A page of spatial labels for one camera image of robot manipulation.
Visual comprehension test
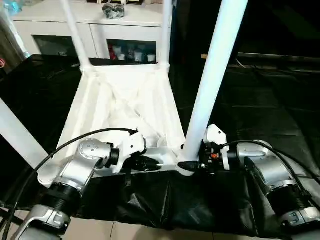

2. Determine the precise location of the white plastic table top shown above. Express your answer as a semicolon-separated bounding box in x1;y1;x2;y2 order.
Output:
37;62;198;188

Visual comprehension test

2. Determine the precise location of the black plastic mat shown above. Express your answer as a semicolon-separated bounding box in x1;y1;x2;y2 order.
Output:
0;53;320;238

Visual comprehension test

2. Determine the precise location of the white cabinet with glass doors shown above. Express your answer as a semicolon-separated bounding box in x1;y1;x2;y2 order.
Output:
12;0;173;62

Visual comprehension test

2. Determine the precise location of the black bundle on cabinet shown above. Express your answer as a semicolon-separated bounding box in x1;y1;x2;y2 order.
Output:
101;2;127;20

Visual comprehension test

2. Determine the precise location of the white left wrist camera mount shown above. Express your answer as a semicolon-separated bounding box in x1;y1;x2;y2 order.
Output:
113;131;148;175

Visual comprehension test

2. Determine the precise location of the black folding table frame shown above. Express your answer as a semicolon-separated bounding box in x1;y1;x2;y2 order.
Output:
0;207;23;226

